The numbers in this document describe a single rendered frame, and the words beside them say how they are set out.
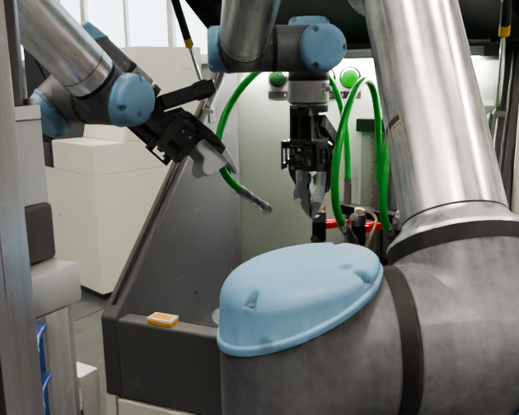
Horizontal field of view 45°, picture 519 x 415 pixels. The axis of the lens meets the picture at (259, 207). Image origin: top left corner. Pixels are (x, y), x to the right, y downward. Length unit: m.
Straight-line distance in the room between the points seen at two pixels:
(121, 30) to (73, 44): 6.07
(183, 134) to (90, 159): 2.78
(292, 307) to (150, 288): 0.92
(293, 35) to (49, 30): 0.38
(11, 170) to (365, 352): 0.25
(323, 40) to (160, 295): 0.63
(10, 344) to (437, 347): 0.27
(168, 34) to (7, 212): 6.07
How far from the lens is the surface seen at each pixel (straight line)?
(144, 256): 1.28
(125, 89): 0.91
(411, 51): 0.57
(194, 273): 1.46
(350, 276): 0.42
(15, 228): 0.42
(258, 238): 1.64
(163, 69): 4.10
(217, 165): 1.13
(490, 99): 1.44
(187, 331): 1.15
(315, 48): 1.01
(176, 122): 1.10
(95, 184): 3.87
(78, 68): 0.89
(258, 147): 1.59
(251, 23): 0.84
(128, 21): 6.86
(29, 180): 0.53
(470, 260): 0.47
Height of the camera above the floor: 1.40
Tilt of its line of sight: 12 degrees down
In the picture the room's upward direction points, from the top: 1 degrees counter-clockwise
